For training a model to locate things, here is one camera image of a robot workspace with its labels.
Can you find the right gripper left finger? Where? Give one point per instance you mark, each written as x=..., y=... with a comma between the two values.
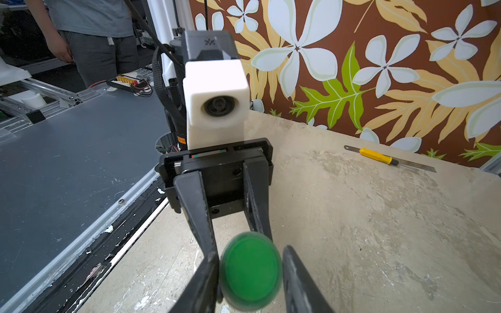
x=200, y=295

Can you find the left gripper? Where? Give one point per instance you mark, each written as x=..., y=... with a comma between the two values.
x=232, y=176

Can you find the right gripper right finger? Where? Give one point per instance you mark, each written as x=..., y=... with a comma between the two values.
x=300, y=291

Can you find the person in grey shirt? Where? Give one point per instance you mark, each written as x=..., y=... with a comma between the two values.
x=97, y=36

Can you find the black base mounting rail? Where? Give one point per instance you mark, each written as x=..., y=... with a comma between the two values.
x=71, y=289

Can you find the yellow handled metal file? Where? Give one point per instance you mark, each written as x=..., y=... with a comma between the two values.
x=389, y=160

